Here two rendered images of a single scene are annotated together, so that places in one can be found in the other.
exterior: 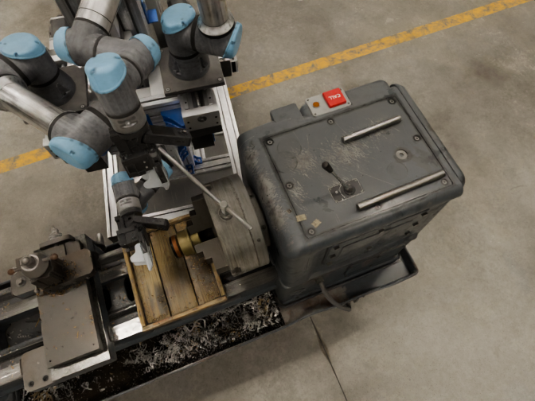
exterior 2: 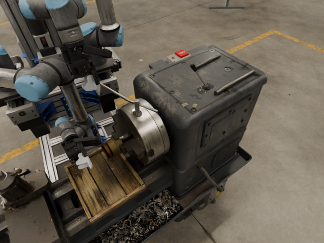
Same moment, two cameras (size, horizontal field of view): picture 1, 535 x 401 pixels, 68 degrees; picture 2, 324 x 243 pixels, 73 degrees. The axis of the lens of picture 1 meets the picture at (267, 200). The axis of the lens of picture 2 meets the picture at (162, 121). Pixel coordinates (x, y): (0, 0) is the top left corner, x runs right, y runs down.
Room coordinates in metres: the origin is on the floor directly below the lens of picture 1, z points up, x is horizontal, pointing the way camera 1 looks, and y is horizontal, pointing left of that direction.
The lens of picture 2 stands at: (-0.26, 0.20, 1.93)
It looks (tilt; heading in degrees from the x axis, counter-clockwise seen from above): 47 degrees down; 345
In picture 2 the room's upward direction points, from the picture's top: 2 degrees counter-clockwise
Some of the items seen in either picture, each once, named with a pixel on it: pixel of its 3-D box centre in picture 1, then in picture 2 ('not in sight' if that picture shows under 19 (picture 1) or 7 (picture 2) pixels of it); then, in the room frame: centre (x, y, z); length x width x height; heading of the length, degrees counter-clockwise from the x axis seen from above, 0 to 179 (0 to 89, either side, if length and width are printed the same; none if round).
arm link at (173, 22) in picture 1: (182, 29); (90, 35); (1.08, 0.27, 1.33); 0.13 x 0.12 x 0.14; 72
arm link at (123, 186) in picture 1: (124, 188); (65, 128); (0.62, 0.49, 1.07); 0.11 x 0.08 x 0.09; 20
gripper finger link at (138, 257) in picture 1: (139, 257); (82, 161); (0.37, 0.40, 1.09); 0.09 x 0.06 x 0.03; 20
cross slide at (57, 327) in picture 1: (64, 296); (27, 209); (0.28, 0.69, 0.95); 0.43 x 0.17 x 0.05; 20
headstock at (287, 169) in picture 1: (339, 184); (196, 101); (0.62, -0.25, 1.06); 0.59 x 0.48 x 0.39; 110
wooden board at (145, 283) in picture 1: (172, 268); (103, 177); (0.39, 0.35, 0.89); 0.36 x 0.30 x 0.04; 20
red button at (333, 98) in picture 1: (333, 98); (182, 54); (0.83, -0.23, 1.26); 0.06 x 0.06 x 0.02; 20
